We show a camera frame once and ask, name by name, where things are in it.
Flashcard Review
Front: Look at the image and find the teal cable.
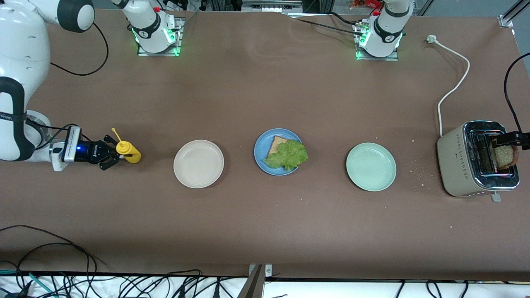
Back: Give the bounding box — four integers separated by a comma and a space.
0, 269, 58, 298

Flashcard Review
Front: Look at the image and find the white toaster power cable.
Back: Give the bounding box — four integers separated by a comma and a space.
427, 35, 471, 137

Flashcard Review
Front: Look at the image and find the red orange background object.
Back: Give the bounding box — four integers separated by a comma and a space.
349, 0, 383, 10

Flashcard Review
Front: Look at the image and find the beige plate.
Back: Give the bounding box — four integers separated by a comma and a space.
173, 139, 225, 189

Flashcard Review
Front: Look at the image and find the green lettuce leaf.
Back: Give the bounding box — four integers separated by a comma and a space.
264, 139, 309, 171

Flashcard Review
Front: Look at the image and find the black cable to arm base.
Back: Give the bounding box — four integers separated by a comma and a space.
286, 12, 365, 36

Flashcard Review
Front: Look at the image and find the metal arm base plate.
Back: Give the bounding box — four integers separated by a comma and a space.
355, 48, 399, 61
137, 17, 185, 57

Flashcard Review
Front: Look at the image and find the black looped cable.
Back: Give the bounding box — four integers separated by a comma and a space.
0, 225, 98, 286

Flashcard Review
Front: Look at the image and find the blue plate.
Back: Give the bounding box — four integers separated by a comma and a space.
254, 128, 305, 176

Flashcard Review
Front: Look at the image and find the metal table edge bracket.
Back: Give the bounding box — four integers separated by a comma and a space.
238, 264, 273, 298

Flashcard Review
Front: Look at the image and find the mint green plate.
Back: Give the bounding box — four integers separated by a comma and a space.
346, 142, 397, 192

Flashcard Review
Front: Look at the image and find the beige chrome toaster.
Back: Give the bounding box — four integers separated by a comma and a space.
437, 120, 520, 202

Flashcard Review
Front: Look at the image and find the aluminium frame profile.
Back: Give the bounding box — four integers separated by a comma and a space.
241, 0, 303, 12

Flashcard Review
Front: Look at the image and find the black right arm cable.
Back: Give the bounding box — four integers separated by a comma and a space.
50, 21, 109, 77

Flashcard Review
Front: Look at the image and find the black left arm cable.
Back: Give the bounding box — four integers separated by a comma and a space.
503, 52, 530, 134

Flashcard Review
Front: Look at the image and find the yellow squeeze bottle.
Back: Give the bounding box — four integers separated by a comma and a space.
111, 127, 142, 164

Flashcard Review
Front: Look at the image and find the brown bread slice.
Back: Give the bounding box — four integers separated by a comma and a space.
267, 135, 291, 160
491, 141, 519, 170

